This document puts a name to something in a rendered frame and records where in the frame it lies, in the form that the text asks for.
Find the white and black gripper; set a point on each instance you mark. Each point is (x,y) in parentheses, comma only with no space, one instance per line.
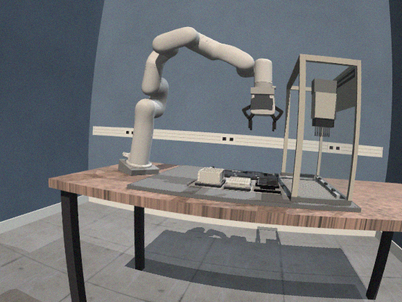
(260,106)

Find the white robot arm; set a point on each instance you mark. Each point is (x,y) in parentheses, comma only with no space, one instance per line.
(166,46)

